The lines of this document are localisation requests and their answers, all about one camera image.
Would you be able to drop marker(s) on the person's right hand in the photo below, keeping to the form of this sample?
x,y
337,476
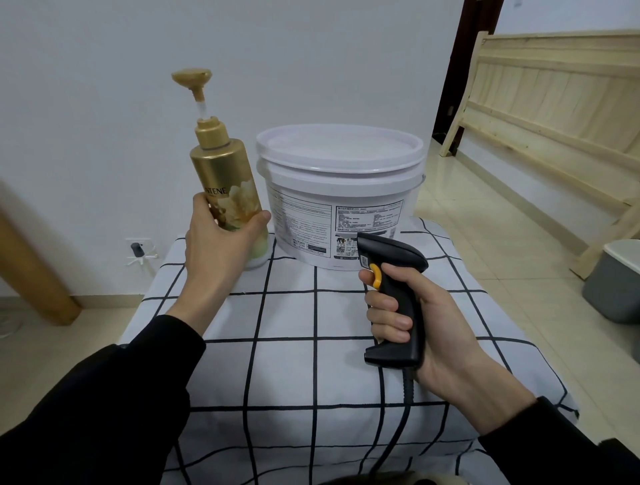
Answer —
x,y
445,330

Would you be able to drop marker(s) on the person's left hand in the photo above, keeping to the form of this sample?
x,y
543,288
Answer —
x,y
212,255

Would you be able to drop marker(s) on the person's right thumb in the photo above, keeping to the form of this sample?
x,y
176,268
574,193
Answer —
x,y
406,280

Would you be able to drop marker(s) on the person's right middle finger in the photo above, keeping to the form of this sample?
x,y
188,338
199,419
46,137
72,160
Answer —
x,y
382,300

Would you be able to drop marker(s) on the person's right little finger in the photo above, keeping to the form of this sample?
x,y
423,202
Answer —
x,y
390,334

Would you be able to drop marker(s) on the person's left thumb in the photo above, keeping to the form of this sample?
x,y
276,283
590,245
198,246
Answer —
x,y
257,226

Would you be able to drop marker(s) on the black barcode scanner yellow trigger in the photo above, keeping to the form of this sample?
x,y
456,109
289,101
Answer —
x,y
395,250

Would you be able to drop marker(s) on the gold pump bottle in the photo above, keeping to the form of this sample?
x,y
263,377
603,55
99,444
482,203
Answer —
x,y
225,170

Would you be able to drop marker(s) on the person's right forearm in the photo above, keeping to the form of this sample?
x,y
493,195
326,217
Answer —
x,y
520,439

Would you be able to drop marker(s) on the person's left forearm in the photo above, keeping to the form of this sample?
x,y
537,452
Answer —
x,y
110,399

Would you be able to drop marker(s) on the white plastic bucket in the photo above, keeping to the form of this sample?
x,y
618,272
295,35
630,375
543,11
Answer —
x,y
320,220

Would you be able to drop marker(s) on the white black checked cloth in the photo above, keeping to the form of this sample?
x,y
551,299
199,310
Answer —
x,y
290,374

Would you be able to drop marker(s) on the white bucket lid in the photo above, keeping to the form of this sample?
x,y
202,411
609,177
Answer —
x,y
340,147

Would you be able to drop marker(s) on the dark plug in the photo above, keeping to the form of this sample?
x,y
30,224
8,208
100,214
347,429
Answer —
x,y
137,249

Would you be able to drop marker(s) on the grey bin white lid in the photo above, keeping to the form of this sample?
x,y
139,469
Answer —
x,y
612,290

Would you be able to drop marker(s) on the brown wooden beam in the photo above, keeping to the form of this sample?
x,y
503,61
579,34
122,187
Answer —
x,y
35,280

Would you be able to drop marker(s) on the white wall socket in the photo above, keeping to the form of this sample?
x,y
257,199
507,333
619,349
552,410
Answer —
x,y
150,252

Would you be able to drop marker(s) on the dark brown door frame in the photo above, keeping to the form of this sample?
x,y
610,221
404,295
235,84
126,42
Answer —
x,y
465,75

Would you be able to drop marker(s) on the light wooden bed frame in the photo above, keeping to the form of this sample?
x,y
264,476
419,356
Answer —
x,y
550,100

